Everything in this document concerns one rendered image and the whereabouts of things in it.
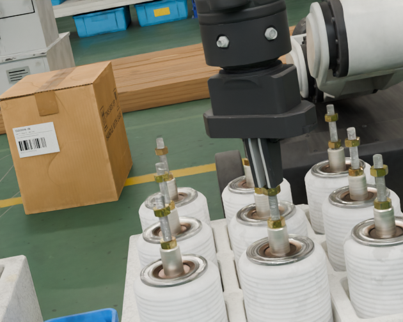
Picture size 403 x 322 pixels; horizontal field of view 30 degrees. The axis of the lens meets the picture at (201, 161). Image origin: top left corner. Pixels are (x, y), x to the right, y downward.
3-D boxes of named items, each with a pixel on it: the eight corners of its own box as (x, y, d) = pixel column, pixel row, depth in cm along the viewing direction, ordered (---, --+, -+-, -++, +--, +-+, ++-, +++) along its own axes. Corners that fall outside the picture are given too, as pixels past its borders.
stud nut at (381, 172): (373, 170, 83) (372, 163, 83) (389, 170, 82) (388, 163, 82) (369, 177, 81) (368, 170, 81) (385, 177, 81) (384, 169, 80)
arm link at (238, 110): (333, 116, 80) (318, 1, 76) (293, 145, 72) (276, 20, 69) (230, 117, 87) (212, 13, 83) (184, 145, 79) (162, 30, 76)
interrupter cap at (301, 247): (329, 246, 84) (328, 240, 83) (284, 274, 79) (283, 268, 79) (277, 234, 89) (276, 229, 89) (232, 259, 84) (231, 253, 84)
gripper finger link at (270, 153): (265, 190, 80) (256, 134, 78) (279, 179, 82) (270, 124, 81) (279, 191, 79) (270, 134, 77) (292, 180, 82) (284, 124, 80)
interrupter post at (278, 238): (295, 251, 84) (292, 223, 83) (281, 259, 82) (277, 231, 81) (279, 246, 86) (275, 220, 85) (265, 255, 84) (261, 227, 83)
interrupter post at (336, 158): (334, 167, 108) (331, 145, 107) (350, 168, 107) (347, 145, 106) (327, 173, 106) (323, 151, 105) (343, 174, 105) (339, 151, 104)
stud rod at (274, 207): (284, 238, 83) (276, 174, 81) (277, 241, 83) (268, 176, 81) (279, 236, 84) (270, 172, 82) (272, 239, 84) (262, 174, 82)
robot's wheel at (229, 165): (228, 233, 156) (212, 141, 151) (252, 229, 156) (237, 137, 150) (234, 276, 137) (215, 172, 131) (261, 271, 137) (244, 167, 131)
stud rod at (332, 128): (338, 155, 106) (331, 103, 104) (341, 157, 105) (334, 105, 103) (331, 157, 106) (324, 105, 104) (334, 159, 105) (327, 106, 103)
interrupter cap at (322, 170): (325, 161, 111) (324, 156, 111) (374, 162, 107) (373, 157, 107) (302, 179, 106) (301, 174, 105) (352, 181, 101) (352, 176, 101)
